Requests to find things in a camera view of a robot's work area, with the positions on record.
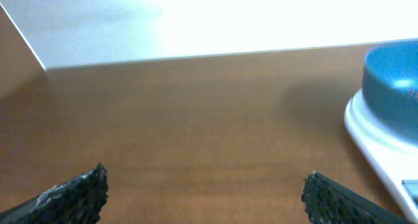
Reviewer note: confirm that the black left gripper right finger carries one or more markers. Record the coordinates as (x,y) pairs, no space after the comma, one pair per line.
(328,202)

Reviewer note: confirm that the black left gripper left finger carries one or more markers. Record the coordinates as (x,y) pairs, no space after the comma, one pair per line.
(78,200)

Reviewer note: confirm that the blue plastic bowl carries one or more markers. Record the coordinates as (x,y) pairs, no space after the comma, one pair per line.
(389,85)

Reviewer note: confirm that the white digital kitchen scale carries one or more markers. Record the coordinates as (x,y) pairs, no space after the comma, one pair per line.
(392,157)

